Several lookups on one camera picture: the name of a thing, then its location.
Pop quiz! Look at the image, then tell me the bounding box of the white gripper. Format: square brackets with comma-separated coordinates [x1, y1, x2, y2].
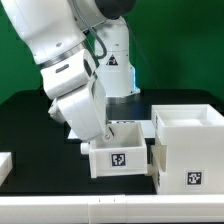
[57, 78, 114, 141]

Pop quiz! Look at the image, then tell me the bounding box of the white drawer cabinet box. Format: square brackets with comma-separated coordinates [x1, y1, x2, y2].
[151, 104, 224, 195]

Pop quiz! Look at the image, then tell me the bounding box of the white upside-down drawer with knob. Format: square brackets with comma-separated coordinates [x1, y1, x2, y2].
[147, 139, 167, 195]

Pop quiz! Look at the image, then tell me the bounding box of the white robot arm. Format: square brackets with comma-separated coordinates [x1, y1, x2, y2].
[0, 0, 137, 142]

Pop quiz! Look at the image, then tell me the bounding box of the white marker base plate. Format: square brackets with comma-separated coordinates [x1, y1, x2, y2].
[68, 120, 155, 140]

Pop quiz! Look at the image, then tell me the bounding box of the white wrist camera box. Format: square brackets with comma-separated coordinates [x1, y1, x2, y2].
[39, 48, 98, 124]

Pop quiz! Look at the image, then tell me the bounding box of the white front fence rail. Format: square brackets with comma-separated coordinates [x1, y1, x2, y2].
[0, 195, 224, 224]

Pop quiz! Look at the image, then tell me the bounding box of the white fence rail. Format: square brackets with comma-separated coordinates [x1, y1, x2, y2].
[0, 195, 224, 224]
[0, 152, 13, 186]

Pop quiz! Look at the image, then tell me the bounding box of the white left fence rail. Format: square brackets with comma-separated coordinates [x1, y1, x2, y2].
[0, 152, 13, 186]

